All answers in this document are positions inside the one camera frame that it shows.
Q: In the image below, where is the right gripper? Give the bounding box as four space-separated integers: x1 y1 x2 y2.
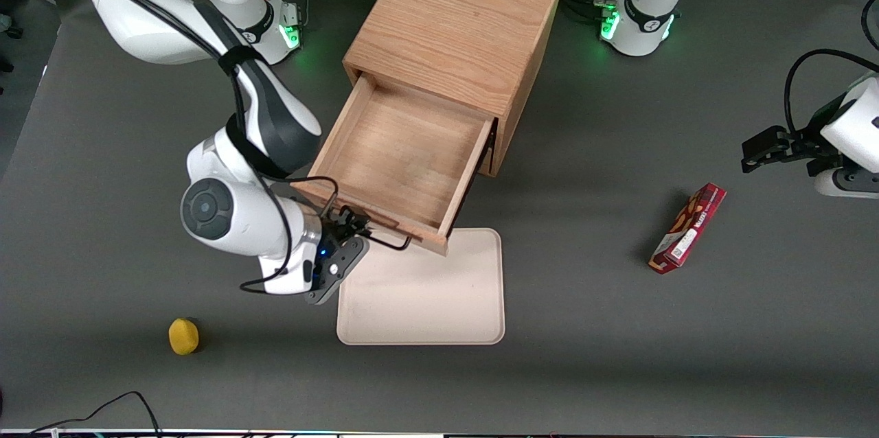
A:
305 206 374 306

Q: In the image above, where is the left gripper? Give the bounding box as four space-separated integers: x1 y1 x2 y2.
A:
741 98 879 199

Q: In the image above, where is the black metal drawer handle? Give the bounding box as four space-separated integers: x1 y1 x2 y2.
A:
357 222 413 252

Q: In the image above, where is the wooden drawer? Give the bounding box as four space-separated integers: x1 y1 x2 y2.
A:
291 73 496 257

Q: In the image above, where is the wooden drawer cabinet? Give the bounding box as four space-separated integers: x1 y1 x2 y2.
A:
343 0 565 178

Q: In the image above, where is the beige plastic tray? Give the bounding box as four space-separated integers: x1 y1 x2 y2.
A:
336 228 506 346

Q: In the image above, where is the red cookie box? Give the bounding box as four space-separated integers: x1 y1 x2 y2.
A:
648 183 727 275

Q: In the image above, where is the yellow lemon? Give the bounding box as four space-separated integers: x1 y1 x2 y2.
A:
168 318 201 356

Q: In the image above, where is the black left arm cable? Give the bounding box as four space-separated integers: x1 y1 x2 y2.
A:
784 49 879 138

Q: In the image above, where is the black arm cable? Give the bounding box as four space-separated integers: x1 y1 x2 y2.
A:
784 49 879 138
47 0 341 295

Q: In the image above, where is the black hanging cable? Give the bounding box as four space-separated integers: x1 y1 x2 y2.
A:
861 0 879 51

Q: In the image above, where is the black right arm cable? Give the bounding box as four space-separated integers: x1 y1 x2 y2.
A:
47 0 341 295

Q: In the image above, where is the black cable on table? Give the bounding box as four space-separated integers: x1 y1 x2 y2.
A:
27 391 163 438

